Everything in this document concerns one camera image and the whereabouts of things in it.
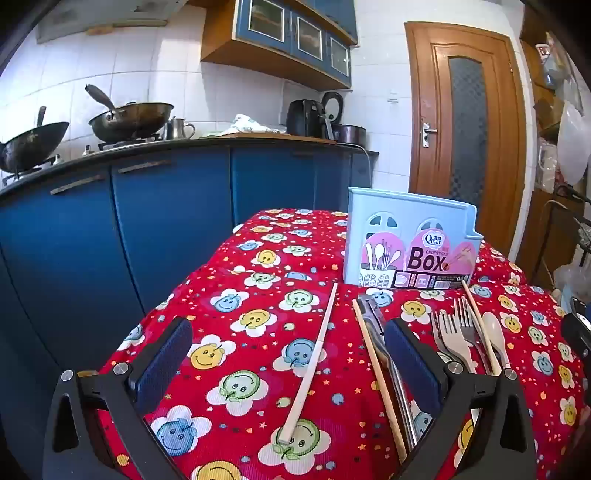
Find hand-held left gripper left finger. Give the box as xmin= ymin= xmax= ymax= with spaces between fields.
xmin=42 ymin=316 xmax=194 ymax=480

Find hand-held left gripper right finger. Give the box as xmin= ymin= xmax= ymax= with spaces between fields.
xmin=383 ymin=318 xmax=539 ymax=480

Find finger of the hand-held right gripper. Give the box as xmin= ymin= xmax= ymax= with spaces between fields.
xmin=560 ymin=298 xmax=591 ymax=365

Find tan wooden chopstick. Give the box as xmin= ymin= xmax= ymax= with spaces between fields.
xmin=352 ymin=299 xmax=408 ymax=463

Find pale wooden chopstick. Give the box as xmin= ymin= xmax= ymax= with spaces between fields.
xmin=280 ymin=282 xmax=339 ymax=445

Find light blue chopstick box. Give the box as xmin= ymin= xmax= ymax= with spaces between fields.
xmin=342 ymin=187 xmax=484 ymax=291

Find beige plastic fork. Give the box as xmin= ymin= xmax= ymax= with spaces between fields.
xmin=431 ymin=310 xmax=476 ymax=370

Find clear plastic bag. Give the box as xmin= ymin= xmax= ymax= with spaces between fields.
xmin=551 ymin=263 xmax=583 ymax=305

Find metal fork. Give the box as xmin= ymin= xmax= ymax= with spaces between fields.
xmin=454 ymin=298 xmax=490 ymax=374

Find beige plastic spoon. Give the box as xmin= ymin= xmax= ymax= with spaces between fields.
xmin=481 ymin=312 xmax=511 ymax=370

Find red smiley flower tablecloth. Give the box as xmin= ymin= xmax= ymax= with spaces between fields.
xmin=99 ymin=209 xmax=591 ymax=480

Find blue base cabinets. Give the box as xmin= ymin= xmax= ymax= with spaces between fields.
xmin=0 ymin=137 xmax=379 ymax=462

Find white plastic jug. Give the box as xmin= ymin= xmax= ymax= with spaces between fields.
xmin=537 ymin=141 xmax=560 ymax=192

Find white plastic bag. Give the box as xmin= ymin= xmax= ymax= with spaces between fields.
xmin=556 ymin=99 xmax=591 ymax=188

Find gas stove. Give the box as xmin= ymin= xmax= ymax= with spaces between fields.
xmin=0 ymin=134 xmax=164 ymax=185

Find metal pitcher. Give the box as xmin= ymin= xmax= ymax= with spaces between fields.
xmin=165 ymin=116 xmax=197 ymax=140

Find large steel wok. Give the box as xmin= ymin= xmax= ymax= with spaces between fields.
xmin=88 ymin=102 xmax=175 ymax=143

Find wooden cutting board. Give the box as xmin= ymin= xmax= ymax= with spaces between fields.
xmin=215 ymin=130 xmax=289 ymax=138

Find white printed cloth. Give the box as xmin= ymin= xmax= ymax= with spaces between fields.
xmin=229 ymin=113 xmax=278 ymax=134

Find black wok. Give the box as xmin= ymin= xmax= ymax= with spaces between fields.
xmin=0 ymin=106 xmax=70 ymax=174

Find black air fryer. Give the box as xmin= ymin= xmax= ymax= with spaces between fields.
xmin=285 ymin=99 xmax=324 ymax=138

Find brown wooden door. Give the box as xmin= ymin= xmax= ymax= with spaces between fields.
xmin=404 ymin=21 xmax=527 ymax=257

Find dark metal ladle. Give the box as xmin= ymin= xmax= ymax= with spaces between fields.
xmin=85 ymin=84 xmax=117 ymax=115

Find range hood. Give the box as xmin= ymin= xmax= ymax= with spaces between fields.
xmin=36 ymin=0 xmax=188 ymax=44

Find wooden wall shelf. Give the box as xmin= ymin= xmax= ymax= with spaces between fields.
xmin=519 ymin=18 xmax=591 ymax=287

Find blue wall cabinet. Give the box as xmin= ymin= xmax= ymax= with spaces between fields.
xmin=200 ymin=0 xmax=358 ymax=90

